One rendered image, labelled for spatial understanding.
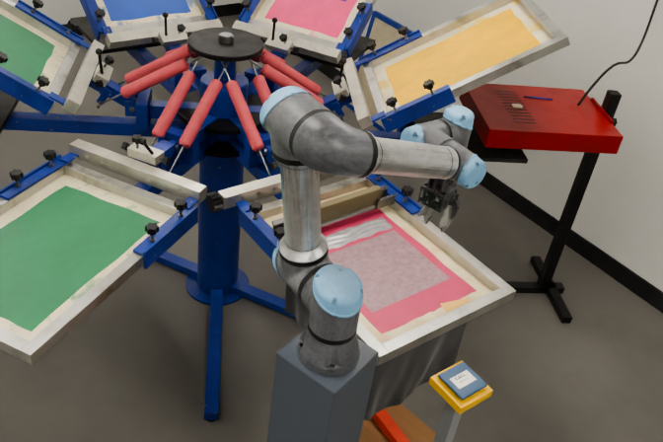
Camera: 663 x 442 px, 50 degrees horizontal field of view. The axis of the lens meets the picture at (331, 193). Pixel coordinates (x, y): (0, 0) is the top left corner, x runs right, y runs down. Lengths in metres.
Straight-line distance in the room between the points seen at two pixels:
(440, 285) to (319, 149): 1.15
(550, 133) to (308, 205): 1.81
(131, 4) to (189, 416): 1.94
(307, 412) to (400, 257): 0.85
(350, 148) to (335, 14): 2.36
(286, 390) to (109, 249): 0.90
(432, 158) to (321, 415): 0.67
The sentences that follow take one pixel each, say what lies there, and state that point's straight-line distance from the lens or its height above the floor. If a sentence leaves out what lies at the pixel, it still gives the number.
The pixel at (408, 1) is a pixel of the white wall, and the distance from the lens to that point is 5.07.
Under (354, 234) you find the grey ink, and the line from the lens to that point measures 2.53.
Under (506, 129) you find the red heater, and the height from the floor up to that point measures 1.11.
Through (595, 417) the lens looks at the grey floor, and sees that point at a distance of 3.57.
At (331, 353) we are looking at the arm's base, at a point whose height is 1.26.
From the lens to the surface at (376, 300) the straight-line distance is 2.30.
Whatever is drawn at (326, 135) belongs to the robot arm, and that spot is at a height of 1.82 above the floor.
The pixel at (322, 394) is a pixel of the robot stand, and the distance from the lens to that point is 1.72.
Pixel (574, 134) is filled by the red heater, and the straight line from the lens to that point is 3.25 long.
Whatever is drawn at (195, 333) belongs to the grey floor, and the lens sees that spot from 3.47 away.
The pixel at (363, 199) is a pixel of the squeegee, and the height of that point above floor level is 1.03.
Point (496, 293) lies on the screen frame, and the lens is 2.39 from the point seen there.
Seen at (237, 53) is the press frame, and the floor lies 1.32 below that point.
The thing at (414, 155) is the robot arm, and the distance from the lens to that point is 1.49.
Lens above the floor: 2.48
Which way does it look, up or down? 34 degrees down
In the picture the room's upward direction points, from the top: 8 degrees clockwise
